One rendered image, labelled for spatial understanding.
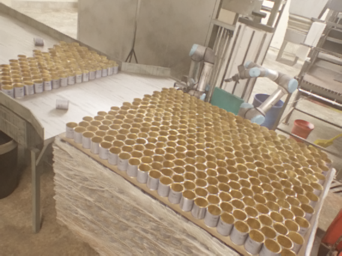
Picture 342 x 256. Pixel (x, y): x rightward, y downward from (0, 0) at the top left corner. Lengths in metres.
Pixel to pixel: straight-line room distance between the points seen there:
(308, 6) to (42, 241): 3.72
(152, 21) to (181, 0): 0.57
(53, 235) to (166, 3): 3.19
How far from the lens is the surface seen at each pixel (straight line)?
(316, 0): 4.17
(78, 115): 2.17
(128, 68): 3.00
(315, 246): 2.05
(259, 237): 1.45
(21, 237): 2.83
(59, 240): 2.77
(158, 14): 4.57
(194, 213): 1.46
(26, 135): 2.25
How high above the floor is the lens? 2.18
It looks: 30 degrees down
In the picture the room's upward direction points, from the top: 14 degrees clockwise
